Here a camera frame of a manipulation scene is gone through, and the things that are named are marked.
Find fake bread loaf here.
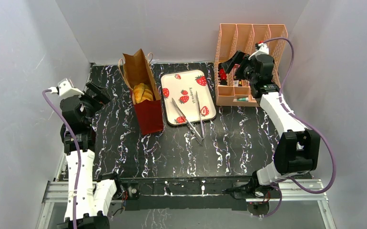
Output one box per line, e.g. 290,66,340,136
133,83,145,104
140,84,154,102

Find red brown paper bag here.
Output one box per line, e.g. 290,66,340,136
118,49,163,135

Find metal tongs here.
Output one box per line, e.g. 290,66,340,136
172,98,204,144

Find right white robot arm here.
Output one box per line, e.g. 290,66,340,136
221,51,320,198

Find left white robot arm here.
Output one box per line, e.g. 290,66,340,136
55,79,124,229

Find red black bottle stack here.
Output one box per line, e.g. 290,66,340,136
218,68,228,86

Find peach desk organizer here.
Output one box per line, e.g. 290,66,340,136
214,23,288,107

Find green white tube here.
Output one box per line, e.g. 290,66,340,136
233,97,249,102

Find strawberry print tray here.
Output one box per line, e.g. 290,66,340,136
161,70,216,126

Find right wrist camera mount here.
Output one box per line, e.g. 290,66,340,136
248,42,269,60

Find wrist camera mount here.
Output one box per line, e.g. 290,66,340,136
248,42,269,60
49,78,84,99

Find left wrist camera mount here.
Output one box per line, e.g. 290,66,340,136
49,78,84,99

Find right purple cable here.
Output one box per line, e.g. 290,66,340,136
261,37,337,219

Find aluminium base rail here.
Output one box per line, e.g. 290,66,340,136
36,180,336,229

